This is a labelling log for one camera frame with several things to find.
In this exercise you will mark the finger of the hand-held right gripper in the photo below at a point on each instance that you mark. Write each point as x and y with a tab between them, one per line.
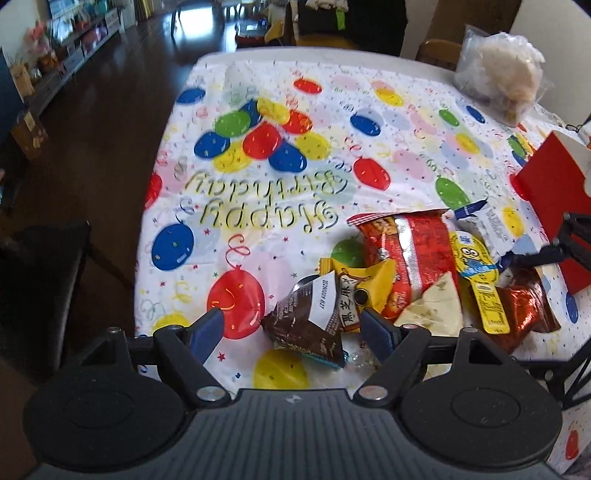
531	259

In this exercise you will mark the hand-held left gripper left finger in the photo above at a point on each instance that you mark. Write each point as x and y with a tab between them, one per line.
208	333

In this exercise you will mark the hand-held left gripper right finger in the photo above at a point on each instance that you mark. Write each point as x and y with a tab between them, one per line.
378	336

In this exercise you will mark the shiny red-brown snack packet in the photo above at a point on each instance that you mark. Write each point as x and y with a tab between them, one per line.
526	309

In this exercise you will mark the white and blue snack packet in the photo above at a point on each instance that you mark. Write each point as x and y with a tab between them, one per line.
489	226

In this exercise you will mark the yellow snack packet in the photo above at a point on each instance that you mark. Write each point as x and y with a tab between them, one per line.
369	281

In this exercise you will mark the yellow cartoon lid snack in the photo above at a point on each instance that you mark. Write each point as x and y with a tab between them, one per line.
475	270

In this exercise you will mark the white triangular snack packet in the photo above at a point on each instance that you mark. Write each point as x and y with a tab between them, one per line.
438	304

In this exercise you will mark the red cardboard box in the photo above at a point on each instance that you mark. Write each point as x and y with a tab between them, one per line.
549	184

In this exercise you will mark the brown snack packet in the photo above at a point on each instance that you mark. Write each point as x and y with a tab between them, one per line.
300	323

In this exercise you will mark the large red snack packet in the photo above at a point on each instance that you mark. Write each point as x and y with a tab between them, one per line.
415	249

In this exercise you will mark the balloon print tablecloth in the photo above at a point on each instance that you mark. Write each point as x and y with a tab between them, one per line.
277	184

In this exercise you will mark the dark chair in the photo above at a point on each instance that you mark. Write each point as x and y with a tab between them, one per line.
46	286

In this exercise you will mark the clear plastic bag of food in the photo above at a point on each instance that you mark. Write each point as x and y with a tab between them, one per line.
503	74

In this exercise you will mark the wooden chair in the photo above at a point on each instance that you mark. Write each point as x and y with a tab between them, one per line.
438	50

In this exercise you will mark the small cardboard box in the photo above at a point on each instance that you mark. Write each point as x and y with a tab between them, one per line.
28	134

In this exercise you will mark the dark sofa with clothes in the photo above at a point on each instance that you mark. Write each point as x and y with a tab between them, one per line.
369	23

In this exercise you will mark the red ride-on toy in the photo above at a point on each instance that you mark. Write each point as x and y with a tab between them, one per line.
250	36

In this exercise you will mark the long tv cabinet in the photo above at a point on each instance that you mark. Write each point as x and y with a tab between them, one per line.
74	60

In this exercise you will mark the black cabinet with blue panel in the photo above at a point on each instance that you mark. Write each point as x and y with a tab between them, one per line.
9	92

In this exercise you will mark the plant in brown wrap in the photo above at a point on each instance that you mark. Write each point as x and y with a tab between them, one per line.
21	77

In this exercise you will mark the coffee table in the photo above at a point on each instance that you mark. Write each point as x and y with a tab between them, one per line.
203	7

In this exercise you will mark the pink flower bouquet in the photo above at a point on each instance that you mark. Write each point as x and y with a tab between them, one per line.
39	36

